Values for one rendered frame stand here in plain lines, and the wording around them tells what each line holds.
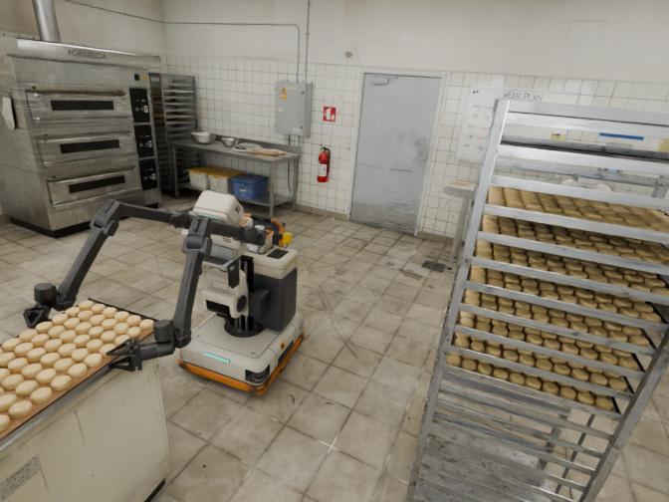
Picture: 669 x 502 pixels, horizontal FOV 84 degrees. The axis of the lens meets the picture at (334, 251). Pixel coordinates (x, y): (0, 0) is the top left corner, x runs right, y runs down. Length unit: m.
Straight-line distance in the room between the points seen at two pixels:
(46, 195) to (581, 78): 5.80
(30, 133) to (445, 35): 4.55
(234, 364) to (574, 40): 4.45
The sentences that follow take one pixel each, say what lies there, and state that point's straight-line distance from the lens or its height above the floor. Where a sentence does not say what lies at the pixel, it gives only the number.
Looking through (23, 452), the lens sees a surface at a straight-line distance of 1.52.
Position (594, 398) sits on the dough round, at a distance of 1.72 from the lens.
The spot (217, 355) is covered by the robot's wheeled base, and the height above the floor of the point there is 0.26.
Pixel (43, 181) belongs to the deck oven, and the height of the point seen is 0.67.
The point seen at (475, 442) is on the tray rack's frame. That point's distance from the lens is 2.35.
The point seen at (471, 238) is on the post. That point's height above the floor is 1.41.
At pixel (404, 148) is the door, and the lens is 5.21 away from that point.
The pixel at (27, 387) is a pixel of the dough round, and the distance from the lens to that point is 1.50.
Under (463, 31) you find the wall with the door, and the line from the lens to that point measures 5.09.
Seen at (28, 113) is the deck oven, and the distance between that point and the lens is 4.98.
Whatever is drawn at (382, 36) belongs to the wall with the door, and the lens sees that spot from 5.32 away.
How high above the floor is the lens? 1.81
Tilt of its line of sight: 23 degrees down
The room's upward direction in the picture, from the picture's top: 5 degrees clockwise
